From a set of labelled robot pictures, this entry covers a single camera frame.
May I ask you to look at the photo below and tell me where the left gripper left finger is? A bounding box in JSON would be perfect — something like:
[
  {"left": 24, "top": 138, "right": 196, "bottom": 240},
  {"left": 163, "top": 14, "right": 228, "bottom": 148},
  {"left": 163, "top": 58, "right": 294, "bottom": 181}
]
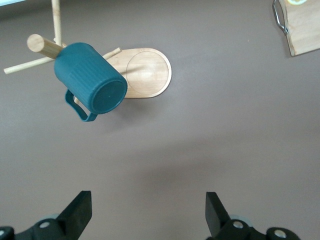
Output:
[{"left": 0, "top": 190, "right": 93, "bottom": 240}]

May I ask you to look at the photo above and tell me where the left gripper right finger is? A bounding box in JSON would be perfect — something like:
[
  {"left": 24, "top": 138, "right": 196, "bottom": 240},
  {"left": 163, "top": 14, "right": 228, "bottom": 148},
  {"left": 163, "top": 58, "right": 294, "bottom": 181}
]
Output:
[{"left": 205, "top": 191, "right": 301, "bottom": 240}]

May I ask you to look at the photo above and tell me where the teal ribbed cup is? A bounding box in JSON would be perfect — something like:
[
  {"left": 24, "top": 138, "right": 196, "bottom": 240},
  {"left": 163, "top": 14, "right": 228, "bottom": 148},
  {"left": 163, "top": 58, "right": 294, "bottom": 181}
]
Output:
[{"left": 53, "top": 41, "right": 129, "bottom": 123}]

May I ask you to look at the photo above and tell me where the wooden cup rack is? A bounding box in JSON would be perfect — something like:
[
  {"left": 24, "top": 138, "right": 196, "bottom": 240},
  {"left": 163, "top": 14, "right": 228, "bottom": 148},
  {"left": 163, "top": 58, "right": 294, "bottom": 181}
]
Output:
[{"left": 3, "top": 0, "right": 173, "bottom": 106}]

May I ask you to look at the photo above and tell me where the brown table cover sheet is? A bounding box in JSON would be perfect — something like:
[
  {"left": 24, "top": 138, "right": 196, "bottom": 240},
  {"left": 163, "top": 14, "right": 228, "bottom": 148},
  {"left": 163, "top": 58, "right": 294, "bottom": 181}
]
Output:
[{"left": 0, "top": 0, "right": 320, "bottom": 240}]

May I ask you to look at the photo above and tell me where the wooden cutting board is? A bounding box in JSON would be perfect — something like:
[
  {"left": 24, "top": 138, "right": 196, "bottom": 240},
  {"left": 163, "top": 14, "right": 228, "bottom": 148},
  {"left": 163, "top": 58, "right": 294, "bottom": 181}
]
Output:
[{"left": 278, "top": 0, "right": 320, "bottom": 57}]

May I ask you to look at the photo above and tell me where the metal board handle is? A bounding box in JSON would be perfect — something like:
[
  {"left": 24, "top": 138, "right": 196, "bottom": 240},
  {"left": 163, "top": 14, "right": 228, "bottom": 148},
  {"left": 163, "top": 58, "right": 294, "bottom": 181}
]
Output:
[{"left": 271, "top": 0, "right": 290, "bottom": 35}]

